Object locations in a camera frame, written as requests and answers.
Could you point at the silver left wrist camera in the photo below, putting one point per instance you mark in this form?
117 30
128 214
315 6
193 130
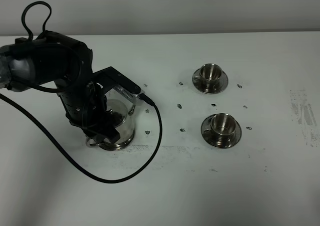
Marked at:
117 82

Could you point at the steel teapot saucer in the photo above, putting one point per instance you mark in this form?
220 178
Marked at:
117 146

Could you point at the near stainless steel teacup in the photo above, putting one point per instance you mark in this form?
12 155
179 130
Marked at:
219 127

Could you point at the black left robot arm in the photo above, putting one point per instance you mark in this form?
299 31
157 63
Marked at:
57 64

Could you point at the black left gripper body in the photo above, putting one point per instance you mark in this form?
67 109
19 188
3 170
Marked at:
94 110

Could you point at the stainless steel teapot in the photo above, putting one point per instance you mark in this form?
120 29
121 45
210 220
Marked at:
122 118

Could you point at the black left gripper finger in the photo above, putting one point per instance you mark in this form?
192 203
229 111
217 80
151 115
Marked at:
108 131

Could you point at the far stainless steel teacup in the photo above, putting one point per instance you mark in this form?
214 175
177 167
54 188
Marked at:
207 76

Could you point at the far stainless steel saucer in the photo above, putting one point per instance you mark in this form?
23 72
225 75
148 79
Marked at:
217 88

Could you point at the stainless steel saucer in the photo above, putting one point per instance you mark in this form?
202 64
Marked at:
217 88
228 143

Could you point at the stainless steel teacup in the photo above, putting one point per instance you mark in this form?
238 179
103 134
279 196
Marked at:
219 127
207 76

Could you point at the near stainless steel saucer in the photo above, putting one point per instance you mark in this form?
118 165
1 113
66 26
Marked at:
228 143

